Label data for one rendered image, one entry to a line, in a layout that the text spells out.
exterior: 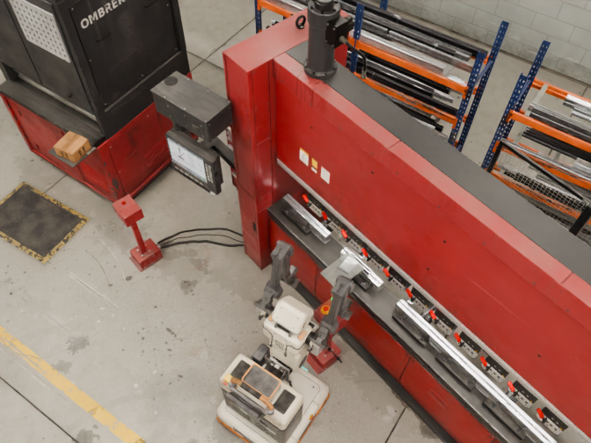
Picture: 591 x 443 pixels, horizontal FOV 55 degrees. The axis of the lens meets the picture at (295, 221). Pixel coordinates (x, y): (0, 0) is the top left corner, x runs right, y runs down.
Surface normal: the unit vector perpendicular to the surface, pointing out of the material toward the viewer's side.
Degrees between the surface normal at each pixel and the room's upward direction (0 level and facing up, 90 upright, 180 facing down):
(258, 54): 0
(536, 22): 90
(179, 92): 0
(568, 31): 90
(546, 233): 0
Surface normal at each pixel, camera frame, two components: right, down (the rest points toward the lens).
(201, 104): 0.01, -0.57
